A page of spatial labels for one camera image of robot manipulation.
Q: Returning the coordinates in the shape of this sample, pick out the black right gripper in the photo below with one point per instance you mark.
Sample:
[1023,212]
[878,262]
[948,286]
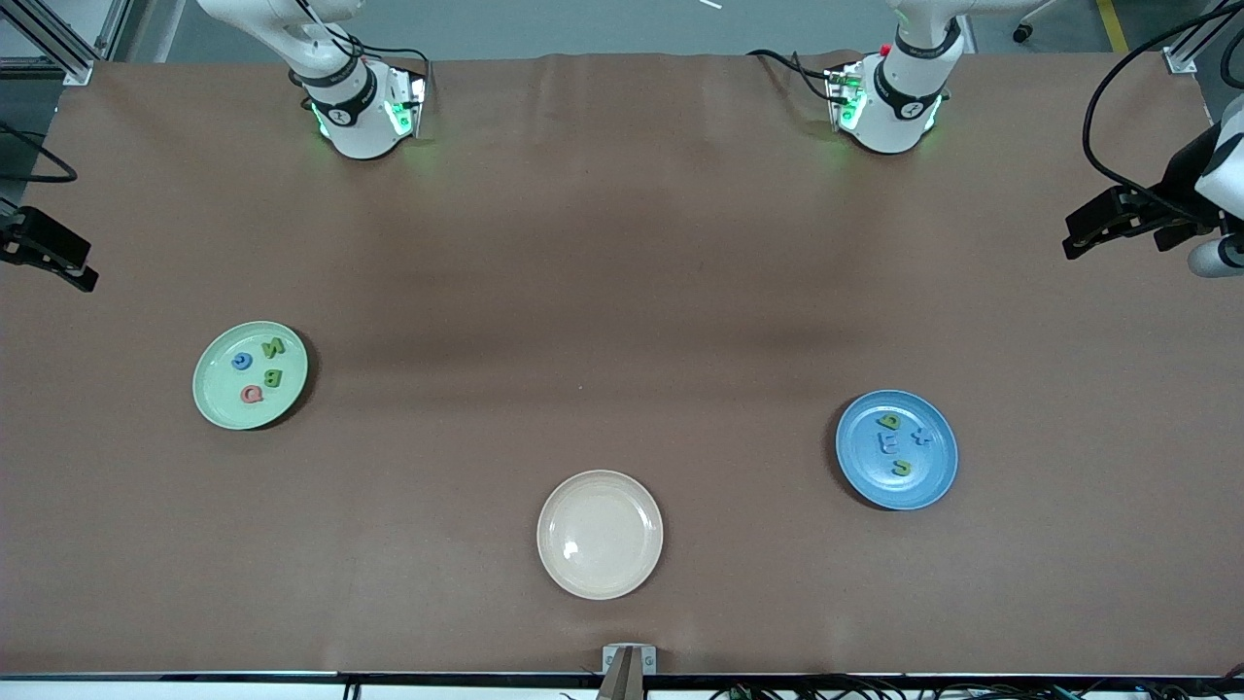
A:
[39,243]

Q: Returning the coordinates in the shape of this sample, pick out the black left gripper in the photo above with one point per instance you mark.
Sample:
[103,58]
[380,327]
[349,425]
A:
[1179,180]

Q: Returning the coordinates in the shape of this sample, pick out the blue letter C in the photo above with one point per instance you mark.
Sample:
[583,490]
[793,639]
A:
[241,362]

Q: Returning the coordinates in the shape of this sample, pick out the green letter N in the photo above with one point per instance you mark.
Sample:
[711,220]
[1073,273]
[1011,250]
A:
[273,347]

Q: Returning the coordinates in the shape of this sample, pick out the red letter Q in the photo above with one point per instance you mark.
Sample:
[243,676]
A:
[252,394]

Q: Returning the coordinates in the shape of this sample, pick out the green letter B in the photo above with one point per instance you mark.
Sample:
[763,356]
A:
[273,378]
[888,422]

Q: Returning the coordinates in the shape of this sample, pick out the light blue letter m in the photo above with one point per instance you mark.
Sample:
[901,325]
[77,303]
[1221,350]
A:
[888,444]

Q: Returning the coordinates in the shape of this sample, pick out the green letter s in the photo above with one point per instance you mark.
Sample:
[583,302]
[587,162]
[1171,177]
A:
[902,468]

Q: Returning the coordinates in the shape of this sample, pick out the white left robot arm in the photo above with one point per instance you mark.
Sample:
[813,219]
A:
[899,97]

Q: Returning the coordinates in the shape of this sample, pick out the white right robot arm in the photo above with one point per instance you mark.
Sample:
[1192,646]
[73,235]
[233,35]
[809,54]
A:
[355,117]

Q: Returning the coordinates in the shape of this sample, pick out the green round plate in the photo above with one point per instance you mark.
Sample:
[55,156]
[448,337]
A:
[219,399]

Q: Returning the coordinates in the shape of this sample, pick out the black caster wheel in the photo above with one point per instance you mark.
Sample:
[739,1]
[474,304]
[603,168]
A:
[1020,33]

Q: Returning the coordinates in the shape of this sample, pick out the blue round plate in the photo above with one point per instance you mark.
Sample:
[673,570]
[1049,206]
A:
[865,467]

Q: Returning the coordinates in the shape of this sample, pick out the brown table cover sheet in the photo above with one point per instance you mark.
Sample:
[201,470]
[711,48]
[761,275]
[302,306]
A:
[680,194]

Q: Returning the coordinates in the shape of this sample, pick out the beige round plate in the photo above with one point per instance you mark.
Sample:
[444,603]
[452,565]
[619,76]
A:
[600,535]

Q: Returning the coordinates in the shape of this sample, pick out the aluminium frame post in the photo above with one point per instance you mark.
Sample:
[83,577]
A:
[58,49]
[1200,34]

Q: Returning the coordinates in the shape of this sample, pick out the white table edge rail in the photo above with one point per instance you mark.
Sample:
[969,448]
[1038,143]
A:
[194,690]

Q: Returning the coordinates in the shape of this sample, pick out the metal table edge bracket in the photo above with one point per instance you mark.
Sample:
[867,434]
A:
[649,659]

